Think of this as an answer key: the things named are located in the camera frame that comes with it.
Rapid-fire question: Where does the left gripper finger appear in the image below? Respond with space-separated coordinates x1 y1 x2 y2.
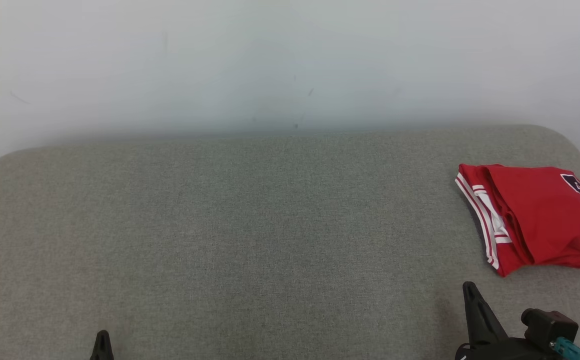
90 330 115 360

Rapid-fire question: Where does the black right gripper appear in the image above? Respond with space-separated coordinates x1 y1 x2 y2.
454 281 562 360

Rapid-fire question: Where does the red white basketball jersey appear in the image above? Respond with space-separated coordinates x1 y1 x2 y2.
455 163 580 273

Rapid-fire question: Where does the teal right camera cable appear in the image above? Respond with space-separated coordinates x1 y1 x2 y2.
549 337 580 360

